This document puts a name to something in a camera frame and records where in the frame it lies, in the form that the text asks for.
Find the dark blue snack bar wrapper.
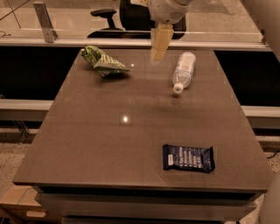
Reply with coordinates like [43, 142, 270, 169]
[163, 144, 215, 173]

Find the left metal bracket post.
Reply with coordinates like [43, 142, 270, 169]
[33, 1, 58, 43]

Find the green jalapeno chip bag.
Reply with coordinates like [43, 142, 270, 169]
[81, 45, 129, 77]

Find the black cable on floor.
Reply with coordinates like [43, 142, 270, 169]
[265, 150, 280, 160]

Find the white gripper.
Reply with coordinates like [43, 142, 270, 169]
[148, 0, 193, 62]

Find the clear plastic water bottle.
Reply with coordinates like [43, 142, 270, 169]
[172, 52, 196, 94]

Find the black office chair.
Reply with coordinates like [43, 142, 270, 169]
[88, 0, 186, 39]

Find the cardboard box under table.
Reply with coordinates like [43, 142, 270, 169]
[0, 185, 62, 224]

